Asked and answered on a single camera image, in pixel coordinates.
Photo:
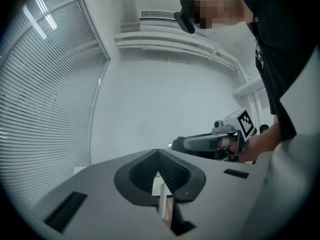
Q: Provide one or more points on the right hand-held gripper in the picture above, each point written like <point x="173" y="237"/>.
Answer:
<point x="246" y="124"/>

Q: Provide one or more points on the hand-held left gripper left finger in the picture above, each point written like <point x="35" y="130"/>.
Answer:
<point x="100" y="196"/>

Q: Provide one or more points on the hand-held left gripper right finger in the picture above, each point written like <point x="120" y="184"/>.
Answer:
<point x="220" y="196"/>

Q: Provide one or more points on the person's right forearm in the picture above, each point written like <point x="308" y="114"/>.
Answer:
<point x="262" y="144"/>

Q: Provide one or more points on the person's right hand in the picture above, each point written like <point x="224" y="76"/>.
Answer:
<point x="231" y="146"/>

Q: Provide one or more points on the white ceiling pipes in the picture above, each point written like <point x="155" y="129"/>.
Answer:
<point x="162" y="40"/>

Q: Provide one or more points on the window blinds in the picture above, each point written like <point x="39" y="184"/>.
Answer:
<point x="45" y="96"/>

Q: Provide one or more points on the white air vent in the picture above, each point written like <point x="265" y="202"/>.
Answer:
<point x="156" y="14"/>

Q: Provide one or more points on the person's head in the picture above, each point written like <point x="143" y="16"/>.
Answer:
<point x="215" y="6"/>

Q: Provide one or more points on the person's black shirt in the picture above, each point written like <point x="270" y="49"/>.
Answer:
<point x="280" y="34"/>

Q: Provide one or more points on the black head-worn camera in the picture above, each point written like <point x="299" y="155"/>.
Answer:
<point x="185" y="22"/>

